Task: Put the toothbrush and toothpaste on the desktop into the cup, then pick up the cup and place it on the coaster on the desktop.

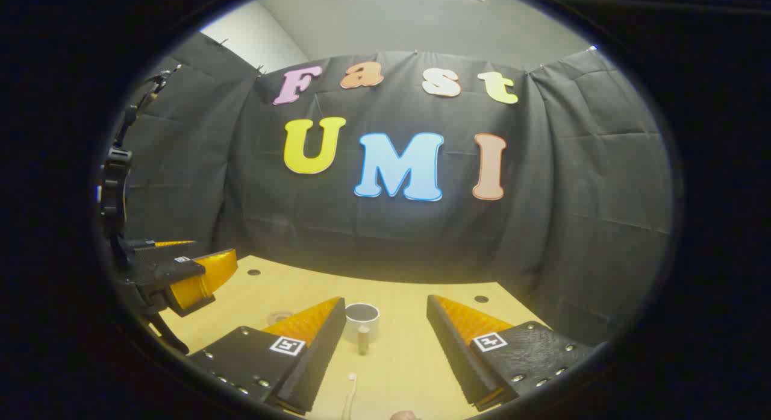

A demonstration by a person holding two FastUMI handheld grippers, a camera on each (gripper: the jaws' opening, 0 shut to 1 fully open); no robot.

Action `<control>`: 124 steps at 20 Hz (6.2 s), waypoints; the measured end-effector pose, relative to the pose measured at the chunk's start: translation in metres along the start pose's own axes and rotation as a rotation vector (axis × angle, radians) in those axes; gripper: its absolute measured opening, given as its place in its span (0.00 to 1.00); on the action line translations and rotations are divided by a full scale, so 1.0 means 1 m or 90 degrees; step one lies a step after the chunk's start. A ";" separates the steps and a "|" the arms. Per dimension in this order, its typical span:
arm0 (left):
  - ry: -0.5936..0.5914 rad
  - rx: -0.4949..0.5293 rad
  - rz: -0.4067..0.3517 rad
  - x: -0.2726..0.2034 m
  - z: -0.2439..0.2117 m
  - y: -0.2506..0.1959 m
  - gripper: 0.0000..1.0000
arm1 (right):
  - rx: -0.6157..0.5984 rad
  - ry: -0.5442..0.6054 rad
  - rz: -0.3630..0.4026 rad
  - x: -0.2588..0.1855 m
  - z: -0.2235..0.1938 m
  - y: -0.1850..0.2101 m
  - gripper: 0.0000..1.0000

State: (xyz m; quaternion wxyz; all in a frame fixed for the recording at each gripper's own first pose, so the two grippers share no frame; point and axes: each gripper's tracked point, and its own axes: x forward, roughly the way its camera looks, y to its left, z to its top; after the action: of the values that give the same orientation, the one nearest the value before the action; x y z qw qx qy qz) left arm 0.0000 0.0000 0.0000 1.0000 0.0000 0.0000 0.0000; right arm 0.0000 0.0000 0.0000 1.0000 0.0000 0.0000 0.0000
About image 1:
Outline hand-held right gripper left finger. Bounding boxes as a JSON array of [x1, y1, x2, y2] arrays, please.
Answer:
[[187, 296, 348, 416]]

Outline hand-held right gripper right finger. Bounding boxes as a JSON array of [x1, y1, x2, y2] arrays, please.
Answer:
[[426, 295, 597, 412]]

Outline beige toothbrush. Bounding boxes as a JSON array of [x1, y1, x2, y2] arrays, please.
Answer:
[[342, 373, 358, 420]]

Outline white cup with wooden handle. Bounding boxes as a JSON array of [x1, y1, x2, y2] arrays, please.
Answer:
[[345, 302, 381, 356]]

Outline wooden desktop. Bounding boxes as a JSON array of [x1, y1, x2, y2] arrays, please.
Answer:
[[158, 254, 552, 420]]

